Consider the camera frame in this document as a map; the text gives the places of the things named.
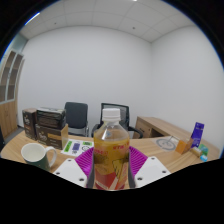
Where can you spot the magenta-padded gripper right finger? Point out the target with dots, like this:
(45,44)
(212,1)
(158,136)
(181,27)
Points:
(149,170)

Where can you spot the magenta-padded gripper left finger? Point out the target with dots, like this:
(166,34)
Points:
(71,170)

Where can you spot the yellow tea drink bottle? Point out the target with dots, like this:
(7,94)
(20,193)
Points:
(111,156)

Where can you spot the white printed paper sheet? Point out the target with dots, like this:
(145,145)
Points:
(76,147)

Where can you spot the white round-print paper sheet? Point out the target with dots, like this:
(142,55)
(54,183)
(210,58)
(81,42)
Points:
(166,144)

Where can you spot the green and white mug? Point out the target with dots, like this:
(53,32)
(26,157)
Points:
(36,156)

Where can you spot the brown cardboard box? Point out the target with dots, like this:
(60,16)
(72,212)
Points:
(51,136)

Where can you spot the small orange box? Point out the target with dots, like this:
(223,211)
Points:
(183,146)

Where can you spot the wooden side desk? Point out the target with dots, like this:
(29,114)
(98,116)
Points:
(156,125)

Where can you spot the small beige box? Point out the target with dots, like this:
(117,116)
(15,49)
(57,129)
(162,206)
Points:
(196,151)

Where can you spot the dark grey office chair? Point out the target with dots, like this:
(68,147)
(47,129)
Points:
(76,116)

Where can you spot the small light blue box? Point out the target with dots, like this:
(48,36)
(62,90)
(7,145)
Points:
(204,158)

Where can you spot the small green box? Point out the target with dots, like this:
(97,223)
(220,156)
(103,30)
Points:
(204,149)

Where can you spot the upright purple box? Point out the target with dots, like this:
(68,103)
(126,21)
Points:
(197,133)

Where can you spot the black mesh office chair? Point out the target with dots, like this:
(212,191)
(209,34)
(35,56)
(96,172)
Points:
(124,115)

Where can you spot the tall dark brown box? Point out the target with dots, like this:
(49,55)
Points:
(29,123)

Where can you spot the wooden shelf cabinet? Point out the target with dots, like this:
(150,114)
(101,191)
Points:
(8,110)

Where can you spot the white ceiling light panel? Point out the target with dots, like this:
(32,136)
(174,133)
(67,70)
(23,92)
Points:
(32,18)

